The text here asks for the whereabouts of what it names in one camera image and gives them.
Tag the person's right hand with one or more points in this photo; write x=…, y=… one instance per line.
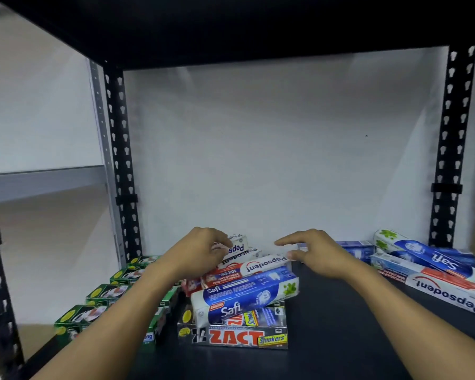
x=324, y=253

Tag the person's left fingers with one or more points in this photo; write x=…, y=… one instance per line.
x=221, y=241

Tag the black metal shelving rack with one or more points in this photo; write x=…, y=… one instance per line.
x=261, y=27

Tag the silver red toothpaste box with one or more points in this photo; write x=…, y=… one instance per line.
x=267, y=314
x=233, y=338

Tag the light blue white toothpaste box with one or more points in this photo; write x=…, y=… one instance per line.
x=396, y=267

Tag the small white toothpaste box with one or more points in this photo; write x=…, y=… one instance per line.
x=237, y=243

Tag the white red toothpaste box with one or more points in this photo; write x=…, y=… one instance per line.
x=257, y=267
x=451, y=294
x=241, y=256

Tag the person's right forearm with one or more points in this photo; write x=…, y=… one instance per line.
x=399, y=312

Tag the person's left hand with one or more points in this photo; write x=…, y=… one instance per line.
x=196, y=253

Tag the row of green toothpaste boxes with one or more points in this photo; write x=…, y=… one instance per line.
x=103, y=292

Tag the grey metal shelving rack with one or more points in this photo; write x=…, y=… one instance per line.
x=99, y=134

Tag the dark blue toothpaste box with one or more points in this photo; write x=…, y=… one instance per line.
x=358, y=251

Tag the person's right thumb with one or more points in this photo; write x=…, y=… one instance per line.
x=297, y=256

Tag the person's left forearm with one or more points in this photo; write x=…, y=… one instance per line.
x=122, y=312

